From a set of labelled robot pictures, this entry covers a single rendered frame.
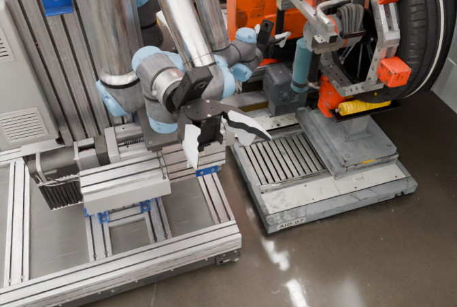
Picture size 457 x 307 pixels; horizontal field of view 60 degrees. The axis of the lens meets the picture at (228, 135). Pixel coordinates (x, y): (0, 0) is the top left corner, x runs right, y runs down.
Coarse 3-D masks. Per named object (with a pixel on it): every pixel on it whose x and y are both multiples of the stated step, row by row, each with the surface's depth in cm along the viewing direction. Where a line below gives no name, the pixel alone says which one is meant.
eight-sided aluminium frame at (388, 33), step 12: (324, 0) 182; (372, 0) 142; (324, 12) 186; (384, 12) 140; (384, 24) 140; (396, 24) 141; (384, 36) 140; (396, 36) 141; (384, 48) 143; (324, 60) 189; (372, 60) 150; (324, 72) 188; (336, 72) 186; (372, 72) 152; (336, 84) 180; (348, 84) 178; (360, 84) 161; (372, 84) 154
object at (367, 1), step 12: (336, 12) 188; (372, 12) 161; (396, 12) 144; (372, 24) 195; (372, 36) 164; (348, 48) 184; (360, 48) 174; (372, 48) 166; (396, 48) 148; (348, 60) 190; (360, 60) 176; (348, 72) 185; (360, 72) 179
